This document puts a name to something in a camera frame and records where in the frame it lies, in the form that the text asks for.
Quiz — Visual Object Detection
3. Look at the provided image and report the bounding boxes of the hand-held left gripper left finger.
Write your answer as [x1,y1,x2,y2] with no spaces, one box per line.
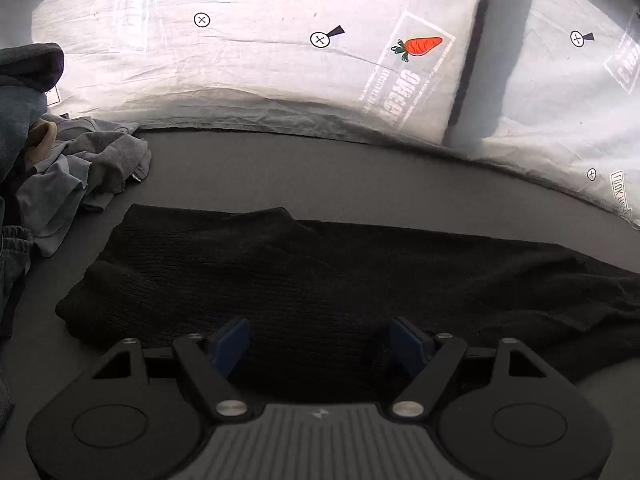
[90,316,251,422]

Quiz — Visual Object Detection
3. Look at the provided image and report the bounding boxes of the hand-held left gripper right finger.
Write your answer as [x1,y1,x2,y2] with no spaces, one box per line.
[386,316,548,420]

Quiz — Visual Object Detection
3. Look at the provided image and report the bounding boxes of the black knit sweater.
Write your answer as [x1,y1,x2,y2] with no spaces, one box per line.
[55,204,640,403]

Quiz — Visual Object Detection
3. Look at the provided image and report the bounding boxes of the grey shirt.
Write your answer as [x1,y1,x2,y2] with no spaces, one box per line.
[45,114,152,213]

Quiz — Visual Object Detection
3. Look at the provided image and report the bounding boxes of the dark grey elastic waist pants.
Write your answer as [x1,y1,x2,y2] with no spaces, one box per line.
[0,224,37,340]

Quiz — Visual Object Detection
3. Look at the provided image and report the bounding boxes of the light grey-blue shirt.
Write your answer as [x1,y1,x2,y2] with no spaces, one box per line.
[15,152,92,258]

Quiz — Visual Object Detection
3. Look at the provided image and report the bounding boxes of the beige garment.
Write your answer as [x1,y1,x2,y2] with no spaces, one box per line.
[26,121,57,161]

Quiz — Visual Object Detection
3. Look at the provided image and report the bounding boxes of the white carrot print sheet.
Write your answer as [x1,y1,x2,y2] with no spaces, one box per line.
[0,0,640,233]

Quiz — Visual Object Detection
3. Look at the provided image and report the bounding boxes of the blue denim jeans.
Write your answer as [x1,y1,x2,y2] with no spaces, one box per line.
[0,76,48,186]

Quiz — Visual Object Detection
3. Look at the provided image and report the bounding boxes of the dark navy garment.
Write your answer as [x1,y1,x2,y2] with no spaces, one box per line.
[0,42,66,108]

